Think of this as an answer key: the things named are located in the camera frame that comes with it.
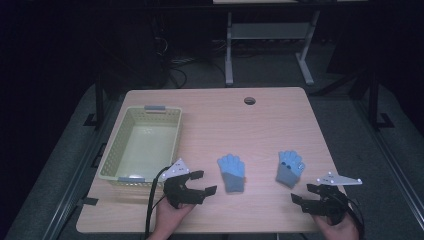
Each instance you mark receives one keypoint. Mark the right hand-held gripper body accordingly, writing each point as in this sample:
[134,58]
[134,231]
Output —
[328,205]

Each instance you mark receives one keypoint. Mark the white metal table frame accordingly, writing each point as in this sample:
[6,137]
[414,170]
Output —
[266,31]

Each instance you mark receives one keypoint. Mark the plain blue knit glove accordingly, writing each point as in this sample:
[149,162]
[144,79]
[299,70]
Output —
[232,173]

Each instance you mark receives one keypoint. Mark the person's left hand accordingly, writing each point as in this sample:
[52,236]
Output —
[170,216]

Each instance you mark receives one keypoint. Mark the person's right hand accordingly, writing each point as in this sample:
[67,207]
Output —
[336,230]

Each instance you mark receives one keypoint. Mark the blue knit glove dark dots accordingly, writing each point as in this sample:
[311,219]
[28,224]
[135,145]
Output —
[289,170]

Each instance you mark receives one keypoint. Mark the black metal stand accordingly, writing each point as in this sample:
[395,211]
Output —
[99,100]
[375,103]

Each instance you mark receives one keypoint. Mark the pale yellow plastic basket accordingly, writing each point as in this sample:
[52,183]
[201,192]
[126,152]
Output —
[146,146]

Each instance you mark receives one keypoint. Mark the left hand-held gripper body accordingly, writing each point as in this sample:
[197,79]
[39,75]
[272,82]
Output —
[180,193]

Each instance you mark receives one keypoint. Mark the black tape strip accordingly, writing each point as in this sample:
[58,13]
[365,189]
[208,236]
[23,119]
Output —
[87,201]

